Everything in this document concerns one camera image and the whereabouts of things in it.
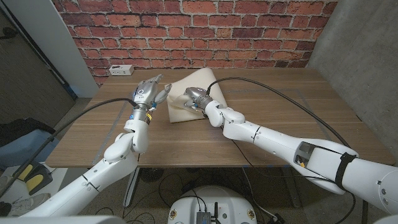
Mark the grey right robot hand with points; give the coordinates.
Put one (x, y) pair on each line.
(194, 95)

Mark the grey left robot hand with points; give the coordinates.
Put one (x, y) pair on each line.
(147, 91)

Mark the beige cloth sheet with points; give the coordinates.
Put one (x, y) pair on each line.
(186, 105)

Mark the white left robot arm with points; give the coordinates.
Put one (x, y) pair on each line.
(109, 161)

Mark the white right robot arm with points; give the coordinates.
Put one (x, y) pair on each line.
(295, 146)

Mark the white power strip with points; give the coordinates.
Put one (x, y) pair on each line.
(121, 70)

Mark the red brick print backdrop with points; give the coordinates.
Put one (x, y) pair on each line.
(186, 31)

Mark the black floor fan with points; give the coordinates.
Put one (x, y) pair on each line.
(151, 174)

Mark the white table leg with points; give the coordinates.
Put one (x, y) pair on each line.
(130, 189)

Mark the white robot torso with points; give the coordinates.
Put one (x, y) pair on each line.
(217, 199)

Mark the small grey electronics box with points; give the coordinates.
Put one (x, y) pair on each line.
(203, 217)

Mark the black cloth bundle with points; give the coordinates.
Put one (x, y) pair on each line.
(18, 127)

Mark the blue storage container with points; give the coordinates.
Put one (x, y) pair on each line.
(21, 149)

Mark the grey table leg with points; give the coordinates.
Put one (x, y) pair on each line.
(292, 193)

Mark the yellow black foot pedal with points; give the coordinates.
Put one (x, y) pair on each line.
(35, 183)
(25, 171)

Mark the black floor plug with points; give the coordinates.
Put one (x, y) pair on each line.
(276, 218)

